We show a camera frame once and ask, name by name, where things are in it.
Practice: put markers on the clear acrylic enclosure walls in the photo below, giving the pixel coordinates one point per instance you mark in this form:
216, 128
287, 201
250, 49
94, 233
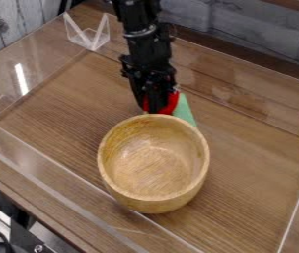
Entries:
63, 96

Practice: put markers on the green rectangular block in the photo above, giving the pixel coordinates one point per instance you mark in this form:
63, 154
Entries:
182, 110

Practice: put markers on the red strawberry toy fruit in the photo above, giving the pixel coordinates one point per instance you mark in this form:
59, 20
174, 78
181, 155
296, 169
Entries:
160, 101

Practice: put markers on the black metal mount bracket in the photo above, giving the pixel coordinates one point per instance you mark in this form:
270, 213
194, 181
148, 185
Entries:
25, 242

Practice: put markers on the wooden bowl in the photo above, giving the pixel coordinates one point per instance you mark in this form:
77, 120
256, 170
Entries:
154, 161

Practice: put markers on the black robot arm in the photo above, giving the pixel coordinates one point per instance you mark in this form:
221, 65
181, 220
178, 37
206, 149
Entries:
138, 14

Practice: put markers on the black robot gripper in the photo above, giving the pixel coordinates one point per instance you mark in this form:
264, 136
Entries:
146, 67

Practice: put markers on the clear acrylic corner bracket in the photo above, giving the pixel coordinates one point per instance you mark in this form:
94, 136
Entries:
89, 38

